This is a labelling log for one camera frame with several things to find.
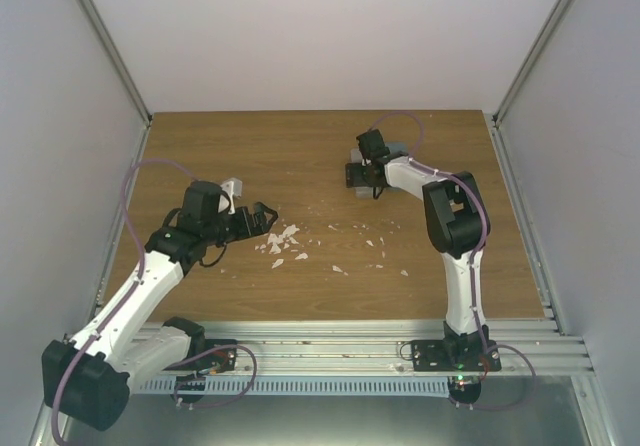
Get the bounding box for slotted cable duct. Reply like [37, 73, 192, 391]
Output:
[132, 375, 449, 398]

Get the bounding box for grey glasses case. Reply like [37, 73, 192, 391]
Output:
[345, 146, 391, 200]

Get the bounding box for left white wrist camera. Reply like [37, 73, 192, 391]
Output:
[218, 177, 243, 214]

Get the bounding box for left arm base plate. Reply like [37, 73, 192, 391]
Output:
[163, 338, 238, 374]

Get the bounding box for aluminium frame rail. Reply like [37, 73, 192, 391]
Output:
[204, 318, 594, 376]

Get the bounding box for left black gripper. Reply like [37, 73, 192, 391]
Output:
[203, 201, 278, 246]

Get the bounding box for white paper scraps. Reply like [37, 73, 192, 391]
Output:
[219, 205, 409, 275]

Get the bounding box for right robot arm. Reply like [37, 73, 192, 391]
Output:
[345, 129, 490, 371]

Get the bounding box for teal glasses case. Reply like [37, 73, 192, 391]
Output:
[386, 142, 409, 158]

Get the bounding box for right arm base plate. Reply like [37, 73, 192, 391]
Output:
[397, 339, 502, 373]

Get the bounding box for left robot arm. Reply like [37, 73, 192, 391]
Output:
[41, 178, 278, 431]

